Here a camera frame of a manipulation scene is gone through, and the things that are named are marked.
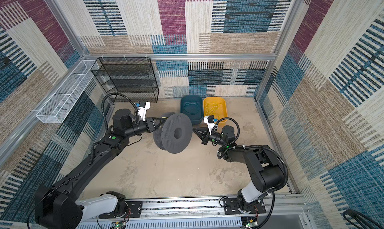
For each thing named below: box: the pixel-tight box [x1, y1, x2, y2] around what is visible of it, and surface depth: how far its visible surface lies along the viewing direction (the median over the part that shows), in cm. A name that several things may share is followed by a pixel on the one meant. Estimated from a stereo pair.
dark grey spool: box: [153, 112, 193, 154], surface depth 74 cm
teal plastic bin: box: [180, 95, 203, 125], surface depth 116 cm
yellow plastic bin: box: [203, 96, 228, 123], surface depth 114 cm
